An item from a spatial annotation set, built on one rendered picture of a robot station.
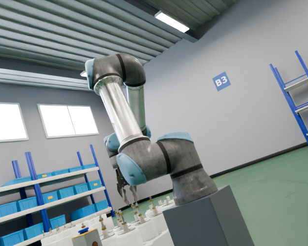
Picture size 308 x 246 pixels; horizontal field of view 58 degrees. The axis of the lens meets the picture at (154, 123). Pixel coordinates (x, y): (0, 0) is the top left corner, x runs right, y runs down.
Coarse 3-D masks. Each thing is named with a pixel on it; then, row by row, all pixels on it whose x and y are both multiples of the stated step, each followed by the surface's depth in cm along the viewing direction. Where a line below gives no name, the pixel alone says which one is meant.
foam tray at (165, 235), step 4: (160, 232) 125; (164, 232) 122; (168, 232) 122; (160, 236) 117; (164, 236) 119; (168, 236) 121; (152, 240) 114; (156, 240) 114; (160, 240) 116; (164, 240) 118; (168, 240) 120; (172, 240) 122; (144, 244) 115; (148, 244) 111; (152, 244) 111; (156, 244) 113; (160, 244) 115; (164, 244) 117; (168, 244) 119; (172, 244) 121
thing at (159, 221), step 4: (156, 216) 129; (160, 216) 129; (156, 220) 128; (160, 220) 128; (164, 220) 129; (156, 224) 128; (160, 224) 128; (164, 224) 129; (156, 228) 128; (160, 228) 128; (164, 228) 128
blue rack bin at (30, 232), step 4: (40, 224) 546; (28, 228) 525; (32, 228) 531; (36, 228) 537; (40, 228) 543; (24, 232) 522; (28, 232) 523; (32, 232) 529; (36, 232) 535; (40, 232) 541; (24, 236) 523; (28, 236) 520; (32, 236) 526; (24, 240) 523
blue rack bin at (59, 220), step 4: (60, 216) 583; (64, 216) 591; (52, 220) 566; (56, 220) 573; (60, 220) 580; (64, 220) 587; (52, 224) 563; (56, 224) 570; (60, 224) 577; (52, 228) 560; (44, 232) 573
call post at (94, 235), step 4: (92, 232) 101; (96, 232) 102; (80, 236) 98; (84, 236) 97; (88, 236) 99; (92, 236) 100; (96, 236) 101; (72, 240) 100; (76, 240) 99; (80, 240) 98; (84, 240) 97; (88, 240) 98; (92, 240) 99; (96, 240) 101; (100, 240) 102; (76, 244) 99; (80, 244) 98; (84, 244) 97; (88, 244) 97; (92, 244) 98; (100, 244) 101
